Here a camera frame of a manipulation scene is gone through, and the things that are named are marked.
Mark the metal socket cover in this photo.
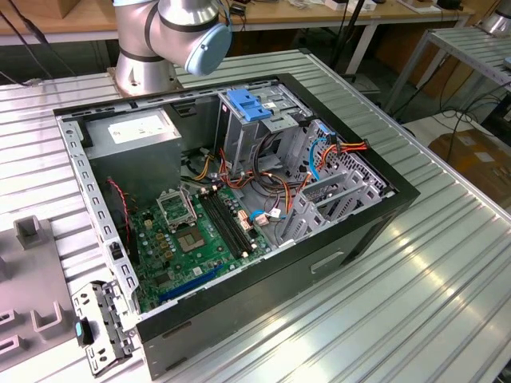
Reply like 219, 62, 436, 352
155, 186, 200, 233

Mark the short blue wire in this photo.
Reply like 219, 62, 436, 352
247, 209, 288, 228

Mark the black clip with teal label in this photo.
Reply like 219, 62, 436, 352
73, 317, 95, 346

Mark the small cardboard box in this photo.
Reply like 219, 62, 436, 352
57, 0, 80, 19

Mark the black stand pole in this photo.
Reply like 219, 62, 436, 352
329, 0, 366, 77

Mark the green motherboard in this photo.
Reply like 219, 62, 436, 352
129, 185, 272, 314

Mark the CPU socket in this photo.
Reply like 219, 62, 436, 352
175, 225, 207, 255

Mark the large brown cardboard box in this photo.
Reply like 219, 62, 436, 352
429, 127, 511, 200

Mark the wooden desk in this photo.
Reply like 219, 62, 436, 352
0, 0, 476, 77

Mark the grey metal disk bay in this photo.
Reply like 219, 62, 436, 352
279, 171, 396, 245

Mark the grey power supply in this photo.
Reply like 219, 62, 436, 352
81, 107, 184, 208

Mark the blue expansion slot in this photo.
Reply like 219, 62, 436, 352
159, 265, 224, 304

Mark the red orange power wire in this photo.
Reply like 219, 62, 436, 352
317, 137, 369, 163

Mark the orange yellow wire bundle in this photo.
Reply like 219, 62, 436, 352
187, 147, 312, 216

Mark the grey parts rack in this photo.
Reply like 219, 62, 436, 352
0, 215, 81, 368

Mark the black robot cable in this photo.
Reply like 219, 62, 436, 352
0, 7, 77, 87

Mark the black PC case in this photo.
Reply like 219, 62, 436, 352
51, 71, 422, 382

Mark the metal slat side table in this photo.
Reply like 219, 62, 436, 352
385, 26, 511, 116

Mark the black RAM slot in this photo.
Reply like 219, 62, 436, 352
205, 193, 248, 258
200, 195, 243, 259
211, 191, 253, 255
216, 189, 259, 252

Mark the metal expansion bracket cover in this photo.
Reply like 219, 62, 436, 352
71, 278, 139, 378

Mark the long blue data wire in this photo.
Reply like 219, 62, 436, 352
307, 125, 339, 183

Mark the grey optical drive cage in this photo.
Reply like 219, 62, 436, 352
215, 81, 316, 180

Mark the blue plastic drive latch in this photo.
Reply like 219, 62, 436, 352
225, 89, 275, 124

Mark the black wire bundle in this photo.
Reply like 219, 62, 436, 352
253, 133, 288, 192

